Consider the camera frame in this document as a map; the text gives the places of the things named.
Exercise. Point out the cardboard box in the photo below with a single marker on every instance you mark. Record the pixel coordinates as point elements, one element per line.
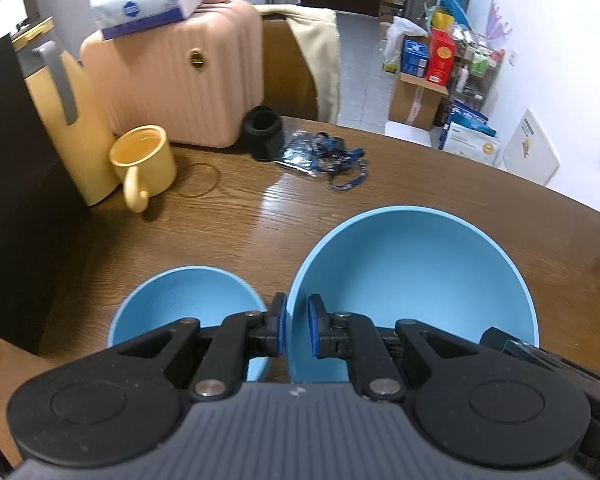
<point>415,102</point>

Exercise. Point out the white carton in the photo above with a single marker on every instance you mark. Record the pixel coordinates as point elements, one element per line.
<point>470,145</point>

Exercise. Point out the black cup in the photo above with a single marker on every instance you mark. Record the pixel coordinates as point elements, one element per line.
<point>264,135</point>

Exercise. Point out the yellow thermos jug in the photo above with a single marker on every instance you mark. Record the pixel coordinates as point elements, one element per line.
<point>87,140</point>

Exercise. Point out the white wall socket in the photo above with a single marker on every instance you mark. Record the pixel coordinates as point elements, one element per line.
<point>515,57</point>

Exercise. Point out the black paper bag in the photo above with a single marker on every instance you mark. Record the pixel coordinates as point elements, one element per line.
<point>20,210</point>

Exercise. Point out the white printed board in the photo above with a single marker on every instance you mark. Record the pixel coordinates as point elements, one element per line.
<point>530,147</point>

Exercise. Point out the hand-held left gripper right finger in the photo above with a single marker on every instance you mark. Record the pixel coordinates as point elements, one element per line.
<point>316,325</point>

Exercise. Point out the red box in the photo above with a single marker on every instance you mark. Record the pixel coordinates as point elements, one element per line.
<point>441,57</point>

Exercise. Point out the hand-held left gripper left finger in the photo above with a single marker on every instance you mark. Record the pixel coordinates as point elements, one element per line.
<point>280,325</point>

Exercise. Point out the white pump bottle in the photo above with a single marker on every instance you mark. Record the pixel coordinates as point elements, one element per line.
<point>461,80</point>

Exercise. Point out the colourful bag bundle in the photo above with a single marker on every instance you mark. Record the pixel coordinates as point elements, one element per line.
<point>442,10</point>

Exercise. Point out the pale purple wall decal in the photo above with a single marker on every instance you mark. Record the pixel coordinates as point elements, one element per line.
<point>497,20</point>

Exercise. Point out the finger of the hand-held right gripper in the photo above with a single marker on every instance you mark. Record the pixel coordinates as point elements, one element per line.
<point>497,339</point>

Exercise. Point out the yellow mug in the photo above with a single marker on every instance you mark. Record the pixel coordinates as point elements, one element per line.
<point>147,165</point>

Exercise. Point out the wooden chair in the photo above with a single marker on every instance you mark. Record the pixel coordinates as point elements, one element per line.
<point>285,75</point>

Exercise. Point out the blue carton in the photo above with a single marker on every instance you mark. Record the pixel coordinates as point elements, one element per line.
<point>467,114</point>

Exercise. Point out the beige coat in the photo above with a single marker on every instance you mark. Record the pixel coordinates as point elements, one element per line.
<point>320,50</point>

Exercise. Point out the pink suitcase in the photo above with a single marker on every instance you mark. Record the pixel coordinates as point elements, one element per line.
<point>180,85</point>

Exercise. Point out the blue box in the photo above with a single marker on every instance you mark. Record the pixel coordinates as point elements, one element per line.
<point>414,57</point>

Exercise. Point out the blue bowl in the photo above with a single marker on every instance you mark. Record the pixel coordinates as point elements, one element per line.
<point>190,295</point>
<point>410,270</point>

